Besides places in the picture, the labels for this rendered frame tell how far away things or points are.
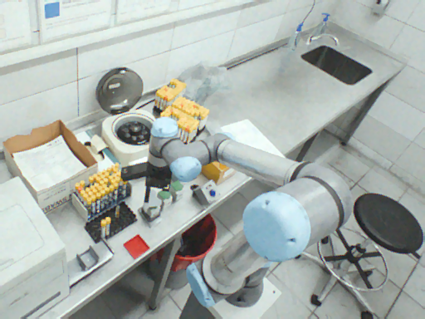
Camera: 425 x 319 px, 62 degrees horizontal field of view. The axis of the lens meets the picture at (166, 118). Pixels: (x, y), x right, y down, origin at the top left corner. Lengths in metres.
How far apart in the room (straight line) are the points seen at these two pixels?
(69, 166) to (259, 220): 0.92
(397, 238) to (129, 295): 1.40
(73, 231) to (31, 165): 0.31
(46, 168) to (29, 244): 0.51
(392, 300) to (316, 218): 2.13
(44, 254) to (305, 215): 0.62
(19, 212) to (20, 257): 0.13
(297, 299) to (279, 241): 1.79
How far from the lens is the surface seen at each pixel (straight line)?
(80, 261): 1.22
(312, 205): 0.69
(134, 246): 1.31
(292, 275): 2.51
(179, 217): 1.40
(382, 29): 3.22
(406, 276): 2.96
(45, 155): 1.48
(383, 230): 2.10
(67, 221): 1.36
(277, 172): 0.85
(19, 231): 1.01
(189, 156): 0.97
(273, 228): 0.67
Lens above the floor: 2.03
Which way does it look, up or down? 41 degrees down
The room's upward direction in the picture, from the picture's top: 11 degrees clockwise
